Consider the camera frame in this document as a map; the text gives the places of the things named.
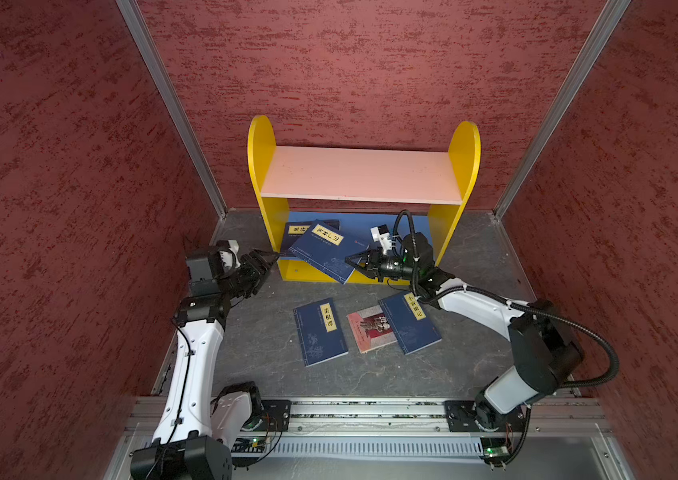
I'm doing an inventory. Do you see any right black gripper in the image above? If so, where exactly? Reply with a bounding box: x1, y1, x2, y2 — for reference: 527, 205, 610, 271
345, 247, 419, 282

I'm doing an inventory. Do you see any blue book yellow label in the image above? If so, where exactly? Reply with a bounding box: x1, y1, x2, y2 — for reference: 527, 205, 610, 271
288, 220, 369, 284
379, 292, 442, 355

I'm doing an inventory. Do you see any blue book Guiguzi label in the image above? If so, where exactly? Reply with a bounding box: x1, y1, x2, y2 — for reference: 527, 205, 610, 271
280, 220, 344, 261

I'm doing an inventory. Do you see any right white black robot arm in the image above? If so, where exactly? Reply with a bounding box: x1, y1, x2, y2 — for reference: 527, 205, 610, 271
345, 233, 584, 432

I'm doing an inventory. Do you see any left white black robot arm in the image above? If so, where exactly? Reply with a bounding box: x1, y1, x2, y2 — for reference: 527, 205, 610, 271
130, 240, 279, 479

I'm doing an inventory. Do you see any red pink picture book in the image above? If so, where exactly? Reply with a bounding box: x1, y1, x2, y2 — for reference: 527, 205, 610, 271
347, 305, 397, 354

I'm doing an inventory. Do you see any yellow pink blue bookshelf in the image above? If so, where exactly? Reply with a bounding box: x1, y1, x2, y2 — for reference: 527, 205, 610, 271
247, 115, 481, 264

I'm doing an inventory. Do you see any blue book bottom left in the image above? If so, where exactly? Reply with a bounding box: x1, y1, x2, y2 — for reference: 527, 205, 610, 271
293, 298, 348, 367

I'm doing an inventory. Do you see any left controller board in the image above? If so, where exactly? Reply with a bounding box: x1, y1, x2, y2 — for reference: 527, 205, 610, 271
232, 437, 269, 456

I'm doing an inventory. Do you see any controller board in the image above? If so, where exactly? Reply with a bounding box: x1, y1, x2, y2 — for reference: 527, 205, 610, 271
480, 437, 511, 466
232, 437, 269, 456

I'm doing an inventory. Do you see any right controller board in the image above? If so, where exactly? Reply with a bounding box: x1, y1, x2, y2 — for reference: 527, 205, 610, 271
480, 437, 511, 466

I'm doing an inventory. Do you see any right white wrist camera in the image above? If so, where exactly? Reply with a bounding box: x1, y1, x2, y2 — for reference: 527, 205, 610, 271
370, 225, 394, 255

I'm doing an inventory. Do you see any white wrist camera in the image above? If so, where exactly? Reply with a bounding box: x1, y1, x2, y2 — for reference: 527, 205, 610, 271
216, 240, 239, 272
370, 225, 394, 255

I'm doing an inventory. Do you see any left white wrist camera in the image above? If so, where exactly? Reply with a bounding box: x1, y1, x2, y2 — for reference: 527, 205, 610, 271
216, 240, 239, 272

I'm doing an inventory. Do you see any right black corrugated cable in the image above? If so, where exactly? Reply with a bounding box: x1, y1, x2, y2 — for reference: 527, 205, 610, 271
391, 208, 621, 390

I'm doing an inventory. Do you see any left corner aluminium post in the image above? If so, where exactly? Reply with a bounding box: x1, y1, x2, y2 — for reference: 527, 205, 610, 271
116, 0, 228, 220

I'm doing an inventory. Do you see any corner aluminium post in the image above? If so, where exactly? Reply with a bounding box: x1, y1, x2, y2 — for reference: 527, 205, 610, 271
116, 0, 228, 220
493, 0, 631, 222

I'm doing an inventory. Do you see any right corner aluminium post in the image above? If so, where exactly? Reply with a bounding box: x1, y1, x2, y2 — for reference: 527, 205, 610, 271
493, 0, 631, 222

